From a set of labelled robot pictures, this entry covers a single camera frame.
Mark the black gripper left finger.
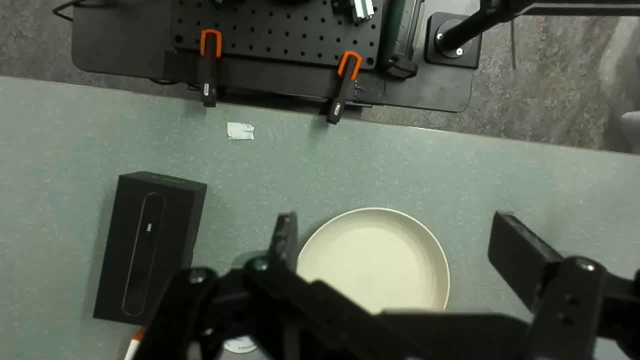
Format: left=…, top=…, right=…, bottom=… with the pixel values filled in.
left=132, top=210, right=376, bottom=360

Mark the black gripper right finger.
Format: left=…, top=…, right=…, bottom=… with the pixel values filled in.
left=486, top=210, right=640, bottom=360

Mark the white round plate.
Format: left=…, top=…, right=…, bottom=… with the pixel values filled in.
left=294, top=207, right=453, bottom=316

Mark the white tape scrap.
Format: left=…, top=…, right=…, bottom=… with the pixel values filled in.
left=224, top=120, right=257, bottom=145

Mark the orange black clamp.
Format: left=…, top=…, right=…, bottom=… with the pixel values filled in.
left=196, top=29, right=226, bottom=111
left=324, top=51, right=365, bottom=127

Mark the black perforated breadboard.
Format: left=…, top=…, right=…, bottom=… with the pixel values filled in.
left=167, top=0, right=386, bottom=72

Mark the black stand base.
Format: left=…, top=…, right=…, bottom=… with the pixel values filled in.
left=424, top=10, right=484, bottom=72

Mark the black stand pole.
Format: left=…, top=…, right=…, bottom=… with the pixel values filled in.
left=433, top=0, right=640, bottom=57

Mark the silver metal fitting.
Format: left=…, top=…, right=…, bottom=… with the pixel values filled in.
left=330, top=0, right=379, bottom=27

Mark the black stereo camera box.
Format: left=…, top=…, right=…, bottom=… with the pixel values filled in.
left=91, top=171, right=209, bottom=329

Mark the dark green black bracket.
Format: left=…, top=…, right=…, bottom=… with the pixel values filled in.
left=379, top=0, right=424, bottom=82

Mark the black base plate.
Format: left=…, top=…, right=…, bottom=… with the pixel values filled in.
left=69, top=0, right=478, bottom=114

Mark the black cable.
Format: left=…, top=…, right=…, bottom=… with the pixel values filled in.
left=49, top=0, right=91, bottom=25

